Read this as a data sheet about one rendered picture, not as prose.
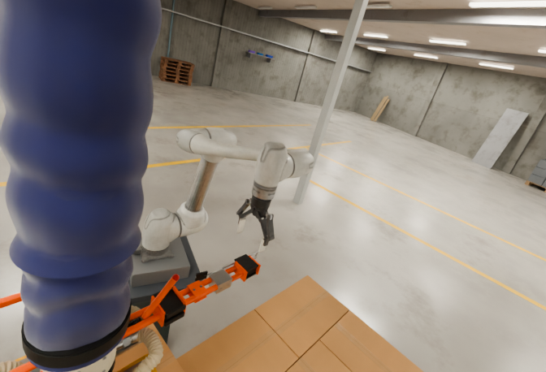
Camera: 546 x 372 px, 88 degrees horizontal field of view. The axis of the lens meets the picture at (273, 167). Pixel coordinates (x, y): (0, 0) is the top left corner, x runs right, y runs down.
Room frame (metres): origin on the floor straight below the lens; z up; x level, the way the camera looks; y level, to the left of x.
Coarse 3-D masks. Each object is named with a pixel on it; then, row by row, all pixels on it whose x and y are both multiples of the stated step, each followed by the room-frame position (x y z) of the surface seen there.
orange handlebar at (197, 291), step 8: (240, 272) 0.92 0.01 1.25; (208, 280) 0.84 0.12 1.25; (232, 280) 0.88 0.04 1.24; (184, 288) 0.77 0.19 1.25; (192, 288) 0.78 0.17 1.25; (200, 288) 0.79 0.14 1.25; (208, 288) 0.80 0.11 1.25; (216, 288) 0.82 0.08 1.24; (8, 296) 0.58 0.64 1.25; (16, 296) 0.58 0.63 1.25; (192, 296) 0.75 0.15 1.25; (200, 296) 0.76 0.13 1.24; (0, 304) 0.55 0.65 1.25; (8, 304) 0.57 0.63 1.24; (136, 312) 0.64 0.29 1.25; (144, 320) 0.62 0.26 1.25; (152, 320) 0.63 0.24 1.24; (128, 328) 0.58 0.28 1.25; (136, 328) 0.59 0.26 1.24; (16, 368) 0.42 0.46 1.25; (24, 368) 0.42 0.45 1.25; (32, 368) 0.43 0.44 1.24
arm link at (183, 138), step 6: (180, 132) 1.31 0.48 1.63; (186, 132) 1.29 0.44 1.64; (192, 132) 1.28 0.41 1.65; (198, 132) 1.29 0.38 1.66; (204, 132) 1.33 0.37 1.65; (180, 138) 1.28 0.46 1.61; (186, 138) 1.25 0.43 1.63; (210, 138) 1.35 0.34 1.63; (180, 144) 1.27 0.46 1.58; (186, 144) 1.24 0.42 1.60; (186, 150) 1.26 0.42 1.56
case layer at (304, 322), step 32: (288, 288) 1.68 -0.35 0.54; (320, 288) 1.77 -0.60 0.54; (256, 320) 1.34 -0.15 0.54; (288, 320) 1.40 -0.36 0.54; (320, 320) 1.47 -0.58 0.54; (352, 320) 1.54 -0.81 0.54; (192, 352) 1.04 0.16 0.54; (224, 352) 1.09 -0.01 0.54; (256, 352) 1.14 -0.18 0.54; (288, 352) 1.19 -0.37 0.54; (320, 352) 1.24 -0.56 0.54; (352, 352) 1.30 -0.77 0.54; (384, 352) 1.36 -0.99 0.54
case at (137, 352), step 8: (152, 328) 0.82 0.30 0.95; (160, 336) 0.79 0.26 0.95; (144, 344) 0.75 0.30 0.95; (128, 352) 0.71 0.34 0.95; (136, 352) 0.71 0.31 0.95; (144, 352) 0.72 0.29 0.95; (168, 352) 0.74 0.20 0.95; (120, 360) 0.67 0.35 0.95; (128, 360) 0.68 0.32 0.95; (168, 360) 0.72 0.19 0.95; (176, 360) 0.72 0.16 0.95; (120, 368) 0.65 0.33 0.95; (160, 368) 0.68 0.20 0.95; (168, 368) 0.69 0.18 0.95; (176, 368) 0.70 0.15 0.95
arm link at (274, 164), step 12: (264, 144) 0.96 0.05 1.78; (276, 144) 0.96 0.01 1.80; (264, 156) 0.93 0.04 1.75; (276, 156) 0.92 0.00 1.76; (288, 156) 1.00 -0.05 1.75; (264, 168) 0.92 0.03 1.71; (276, 168) 0.92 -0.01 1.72; (288, 168) 0.97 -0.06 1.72; (264, 180) 0.92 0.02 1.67; (276, 180) 0.93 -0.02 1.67
